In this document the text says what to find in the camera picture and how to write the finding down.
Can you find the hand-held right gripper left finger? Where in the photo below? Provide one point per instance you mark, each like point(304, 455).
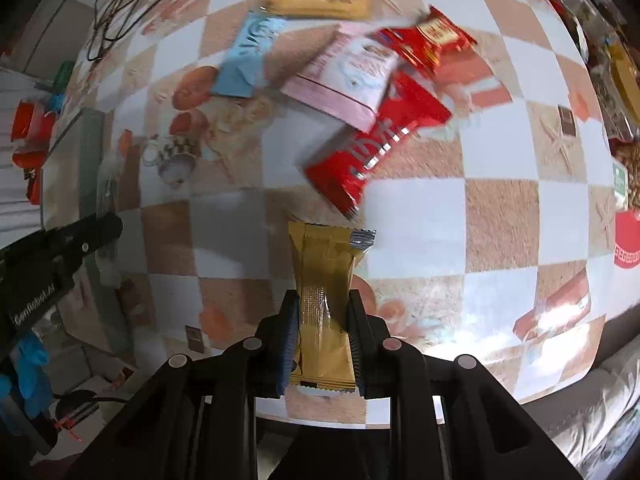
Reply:
point(289, 342)

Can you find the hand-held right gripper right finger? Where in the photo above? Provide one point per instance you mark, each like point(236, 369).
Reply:
point(358, 347)

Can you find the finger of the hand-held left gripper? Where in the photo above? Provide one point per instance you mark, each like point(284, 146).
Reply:
point(87, 237)

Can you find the clear plastic box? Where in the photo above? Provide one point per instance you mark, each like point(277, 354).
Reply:
point(82, 195)

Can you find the large red snack packet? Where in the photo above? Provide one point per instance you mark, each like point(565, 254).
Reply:
point(385, 145)

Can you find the light blue snack packet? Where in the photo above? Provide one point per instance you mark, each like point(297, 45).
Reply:
point(247, 55)

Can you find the pink snack packet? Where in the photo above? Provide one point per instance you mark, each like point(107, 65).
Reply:
point(345, 72)

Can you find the red snack packet gold label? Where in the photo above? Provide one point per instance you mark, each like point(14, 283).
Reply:
point(425, 40)

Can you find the yellow biscuit packet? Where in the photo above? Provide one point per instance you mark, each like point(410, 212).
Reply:
point(320, 0)

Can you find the person's left hand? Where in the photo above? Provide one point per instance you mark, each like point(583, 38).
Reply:
point(30, 377)

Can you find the red plastic stool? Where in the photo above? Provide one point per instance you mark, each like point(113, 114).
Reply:
point(30, 130)

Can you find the checkered printed tablecloth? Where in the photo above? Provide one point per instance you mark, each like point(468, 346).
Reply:
point(450, 220)

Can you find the green plastic object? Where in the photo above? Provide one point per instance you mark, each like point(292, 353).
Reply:
point(62, 74)

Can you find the grey sofa cloth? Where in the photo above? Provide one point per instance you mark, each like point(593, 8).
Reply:
point(590, 410)

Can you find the red round cup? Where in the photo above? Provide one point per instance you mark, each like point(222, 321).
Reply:
point(627, 247)

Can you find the bag of nuts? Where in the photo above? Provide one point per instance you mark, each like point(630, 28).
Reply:
point(631, 170)

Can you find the yellow box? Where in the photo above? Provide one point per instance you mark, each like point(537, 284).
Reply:
point(624, 75)

